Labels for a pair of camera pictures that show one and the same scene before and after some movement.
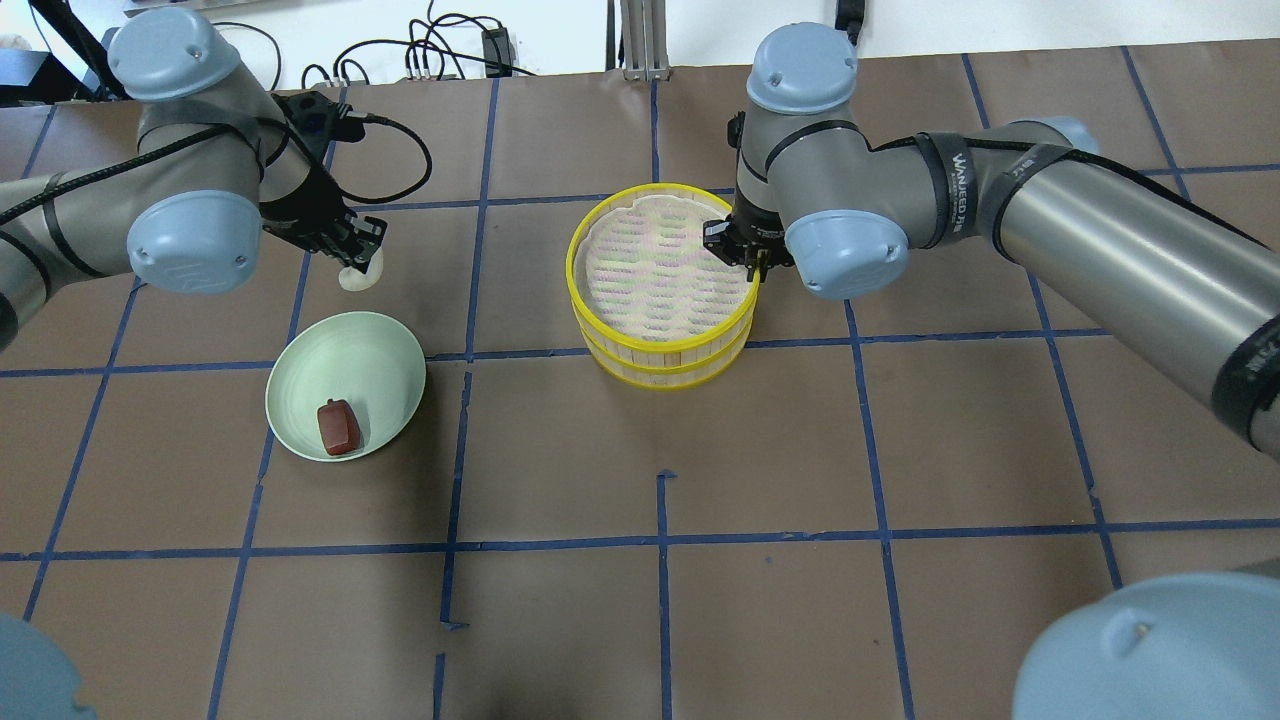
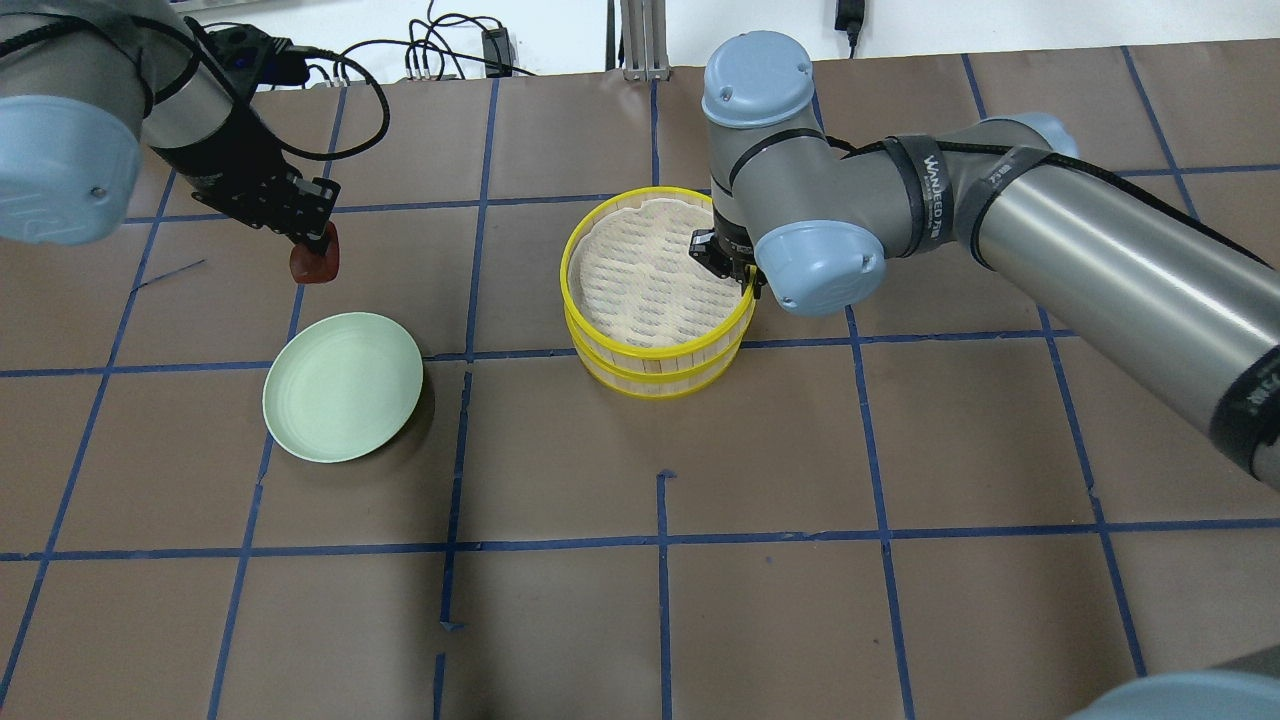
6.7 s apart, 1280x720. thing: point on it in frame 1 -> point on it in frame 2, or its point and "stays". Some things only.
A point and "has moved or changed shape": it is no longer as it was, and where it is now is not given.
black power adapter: x=499 y=52 stays
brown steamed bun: x=339 y=427 -> x=308 y=266
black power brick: x=850 y=17 stays
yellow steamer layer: x=641 y=277 has moved or changed shape
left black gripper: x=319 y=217 -> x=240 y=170
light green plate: x=369 y=359 stays
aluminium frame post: x=644 y=40 stays
